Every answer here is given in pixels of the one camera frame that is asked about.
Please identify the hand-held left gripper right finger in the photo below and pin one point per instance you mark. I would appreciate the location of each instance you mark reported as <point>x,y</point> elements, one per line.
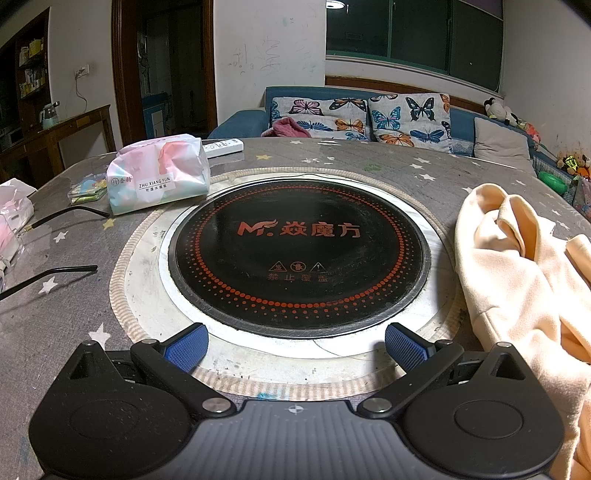
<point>406,348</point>

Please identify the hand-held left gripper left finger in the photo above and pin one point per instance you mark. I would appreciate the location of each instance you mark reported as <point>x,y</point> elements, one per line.
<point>187,348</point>

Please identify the cream garment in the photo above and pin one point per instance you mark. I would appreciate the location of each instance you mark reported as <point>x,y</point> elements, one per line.
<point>517,277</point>

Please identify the beige round cooktop surround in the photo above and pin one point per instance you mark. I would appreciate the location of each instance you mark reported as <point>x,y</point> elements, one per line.
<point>138,295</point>

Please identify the black round induction cooktop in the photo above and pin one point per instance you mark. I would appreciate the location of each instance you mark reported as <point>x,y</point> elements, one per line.
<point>300,258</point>

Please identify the pink white tissue pack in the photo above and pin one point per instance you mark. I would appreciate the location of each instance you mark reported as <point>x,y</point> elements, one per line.
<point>157,175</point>

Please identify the small clear plastic packet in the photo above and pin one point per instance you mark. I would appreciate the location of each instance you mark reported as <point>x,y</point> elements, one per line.
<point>87,190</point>

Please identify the grey star tablecloth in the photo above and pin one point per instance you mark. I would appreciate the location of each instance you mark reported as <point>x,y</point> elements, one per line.
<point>369,161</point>

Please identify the white remote control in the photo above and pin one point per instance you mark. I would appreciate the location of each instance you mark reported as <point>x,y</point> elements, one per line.
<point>224,146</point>

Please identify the opened crumpled tissue pack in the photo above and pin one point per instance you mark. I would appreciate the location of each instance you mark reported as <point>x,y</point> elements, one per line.
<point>11,221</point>

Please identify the green toy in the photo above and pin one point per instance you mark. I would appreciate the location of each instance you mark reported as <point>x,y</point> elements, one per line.
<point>551,181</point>

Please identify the butterfly print cushion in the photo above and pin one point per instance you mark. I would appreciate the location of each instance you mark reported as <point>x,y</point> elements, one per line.
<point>323,115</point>
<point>411,122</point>

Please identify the grey cushion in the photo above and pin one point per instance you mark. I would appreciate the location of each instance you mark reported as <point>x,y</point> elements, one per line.
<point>503,143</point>

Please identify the blue sofa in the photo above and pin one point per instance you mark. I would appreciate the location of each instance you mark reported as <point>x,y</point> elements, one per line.
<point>461,123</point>

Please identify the pink cloth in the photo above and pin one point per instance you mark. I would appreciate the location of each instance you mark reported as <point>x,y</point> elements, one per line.
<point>288,128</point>

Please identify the pile of colourful toys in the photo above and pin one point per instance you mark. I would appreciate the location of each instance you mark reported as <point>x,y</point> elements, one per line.
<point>572,164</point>

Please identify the wooden side table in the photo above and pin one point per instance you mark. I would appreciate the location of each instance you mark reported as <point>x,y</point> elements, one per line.
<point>69,122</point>

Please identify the black white plush toy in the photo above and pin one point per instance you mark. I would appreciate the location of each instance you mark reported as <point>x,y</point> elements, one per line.
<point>496,110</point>

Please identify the glass kettle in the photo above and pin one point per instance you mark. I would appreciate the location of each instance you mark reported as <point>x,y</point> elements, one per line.
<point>48,115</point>

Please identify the dark window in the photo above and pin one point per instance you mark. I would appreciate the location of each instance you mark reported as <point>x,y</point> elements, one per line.
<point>406,37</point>

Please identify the wooden display shelf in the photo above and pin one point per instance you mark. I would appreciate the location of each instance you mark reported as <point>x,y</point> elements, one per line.
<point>32,60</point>

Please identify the brown door frame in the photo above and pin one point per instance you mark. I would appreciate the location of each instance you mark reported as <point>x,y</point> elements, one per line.
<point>210,69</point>

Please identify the white wall socket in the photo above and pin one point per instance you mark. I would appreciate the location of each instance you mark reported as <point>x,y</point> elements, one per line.
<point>82,72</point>

